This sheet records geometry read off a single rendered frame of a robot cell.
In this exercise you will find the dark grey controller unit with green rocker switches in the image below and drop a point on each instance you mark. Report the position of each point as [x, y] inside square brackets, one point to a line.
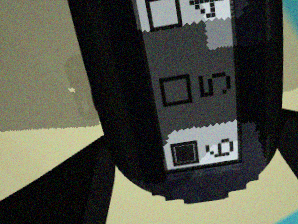
[189, 92]

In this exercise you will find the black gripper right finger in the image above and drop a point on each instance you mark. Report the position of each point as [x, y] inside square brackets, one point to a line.
[288, 141]

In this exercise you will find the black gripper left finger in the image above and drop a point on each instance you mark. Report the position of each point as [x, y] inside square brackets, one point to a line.
[77, 191]

